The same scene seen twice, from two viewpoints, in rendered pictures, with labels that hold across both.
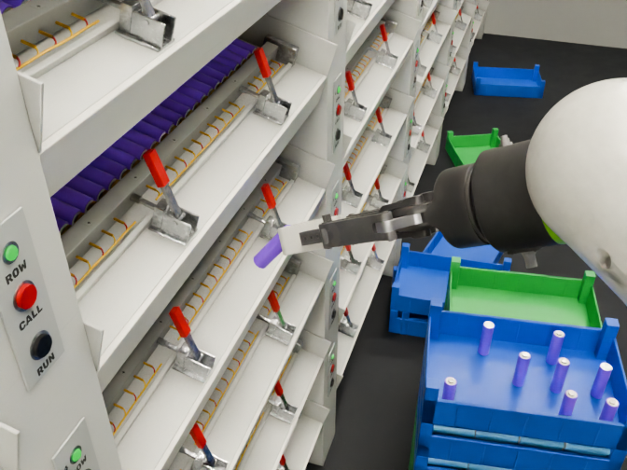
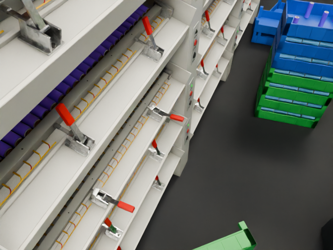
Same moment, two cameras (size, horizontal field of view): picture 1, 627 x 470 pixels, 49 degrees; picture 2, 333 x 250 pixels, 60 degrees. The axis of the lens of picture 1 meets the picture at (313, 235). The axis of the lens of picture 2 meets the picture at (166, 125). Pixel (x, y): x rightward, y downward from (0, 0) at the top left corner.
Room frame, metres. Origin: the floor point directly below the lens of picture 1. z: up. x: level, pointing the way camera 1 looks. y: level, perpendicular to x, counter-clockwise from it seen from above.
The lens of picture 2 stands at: (-0.38, 0.19, 1.12)
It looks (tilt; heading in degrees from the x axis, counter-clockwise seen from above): 49 degrees down; 6
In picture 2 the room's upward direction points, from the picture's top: straight up
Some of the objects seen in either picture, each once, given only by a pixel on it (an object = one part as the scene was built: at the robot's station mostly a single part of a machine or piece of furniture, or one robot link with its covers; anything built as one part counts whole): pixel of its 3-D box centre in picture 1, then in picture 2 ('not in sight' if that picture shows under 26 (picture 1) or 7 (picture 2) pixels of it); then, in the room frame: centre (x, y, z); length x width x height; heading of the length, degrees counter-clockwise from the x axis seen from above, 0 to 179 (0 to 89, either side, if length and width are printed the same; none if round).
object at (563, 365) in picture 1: (560, 375); not in sight; (0.75, -0.38, 0.52); 0.02 x 0.02 x 0.06
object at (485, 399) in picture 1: (522, 368); (323, 18); (0.76, -0.33, 0.52); 0.30 x 0.20 x 0.08; 80
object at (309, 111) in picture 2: not in sight; (291, 92); (0.76, -0.33, 0.12); 0.30 x 0.20 x 0.08; 80
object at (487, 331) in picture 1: (485, 338); (308, 10); (0.83, -0.28, 0.52); 0.02 x 0.02 x 0.06
